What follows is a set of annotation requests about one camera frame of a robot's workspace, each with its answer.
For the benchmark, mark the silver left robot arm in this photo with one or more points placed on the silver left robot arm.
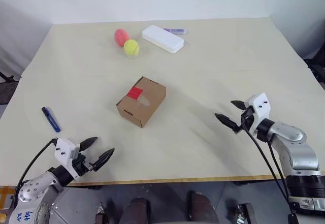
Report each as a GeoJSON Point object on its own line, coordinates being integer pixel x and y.
{"type": "Point", "coordinates": [30, 191]}

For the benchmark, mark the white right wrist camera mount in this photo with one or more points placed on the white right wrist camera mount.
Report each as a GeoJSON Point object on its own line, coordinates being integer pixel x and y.
{"type": "Point", "coordinates": [261, 107]}

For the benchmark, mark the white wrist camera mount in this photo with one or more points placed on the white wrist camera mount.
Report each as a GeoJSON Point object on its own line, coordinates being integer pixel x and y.
{"type": "Point", "coordinates": [64, 150]}
{"type": "Point", "coordinates": [261, 107]}

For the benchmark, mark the white plastic case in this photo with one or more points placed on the white plastic case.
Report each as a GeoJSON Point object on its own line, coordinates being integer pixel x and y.
{"type": "Point", "coordinates": [162, 38]}

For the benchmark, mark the yellow tennis ball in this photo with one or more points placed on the yellow tennis ball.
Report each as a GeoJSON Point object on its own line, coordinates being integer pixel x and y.
{"type": "Point", "coordinates": [131, 47]}

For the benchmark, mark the purple pen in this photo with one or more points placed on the purple pen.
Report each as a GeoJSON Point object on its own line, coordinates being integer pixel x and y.
{"type": "Point", "coordinates": [174, 30]}

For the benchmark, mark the metal table foot bracket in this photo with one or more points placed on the metal table foot bracket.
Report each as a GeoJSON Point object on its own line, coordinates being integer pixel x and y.
{"type": "Point", "coordinates": [102, 213]}
{"type": "Point", "coordinates": [245, 213]}

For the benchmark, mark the black stand frame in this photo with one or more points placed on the black stand frame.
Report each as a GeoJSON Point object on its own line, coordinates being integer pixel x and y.
{"type": "Point", "coordinates": [317, 67]}

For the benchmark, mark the blue pen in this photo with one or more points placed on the blue pen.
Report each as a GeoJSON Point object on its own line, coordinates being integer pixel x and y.
{"type": "Point", "coordinates": [52, 120]}

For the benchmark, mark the red tape patch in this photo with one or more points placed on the red tape patch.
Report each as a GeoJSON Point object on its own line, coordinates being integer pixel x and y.
{"type": "Point", "coordinates": [135, 93]}

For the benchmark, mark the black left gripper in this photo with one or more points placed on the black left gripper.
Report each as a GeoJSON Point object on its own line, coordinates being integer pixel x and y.
{"type": "Point", "coordinates": [82, 165]}

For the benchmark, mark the dark brown rounded shape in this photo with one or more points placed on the dark brown rounded shape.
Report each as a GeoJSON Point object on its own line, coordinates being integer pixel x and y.
{"type": "Point", "coordinates": [134, 211]}
{"type": "Point", "coordinates": [203, 208]}

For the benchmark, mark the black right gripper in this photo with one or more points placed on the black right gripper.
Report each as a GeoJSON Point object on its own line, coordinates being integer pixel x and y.
{"type": "Point", "coordinates": [246, 122]}

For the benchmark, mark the brown cardboard box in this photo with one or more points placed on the brown cardboard box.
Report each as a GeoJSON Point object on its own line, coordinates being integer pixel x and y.
{"type": "Point", "coordinates": [147, 99]}

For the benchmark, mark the black tripod frame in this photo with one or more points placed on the black tripod frame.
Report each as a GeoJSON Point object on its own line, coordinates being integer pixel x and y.
{"type": "Point", "coordinates": [6, 84]}

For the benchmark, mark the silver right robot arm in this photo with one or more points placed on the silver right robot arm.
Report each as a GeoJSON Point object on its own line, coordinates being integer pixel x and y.
{"type": "Point", "coordinates": [297, 142]}

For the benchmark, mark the pink oval ball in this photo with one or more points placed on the pink oval ball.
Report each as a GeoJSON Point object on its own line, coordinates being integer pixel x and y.
{"type": "Point", "coordinates": [120, 36]}

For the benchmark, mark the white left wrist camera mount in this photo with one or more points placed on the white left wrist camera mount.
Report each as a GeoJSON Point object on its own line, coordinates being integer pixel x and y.
{"type": "Point", "coordinates": [64, 150]}

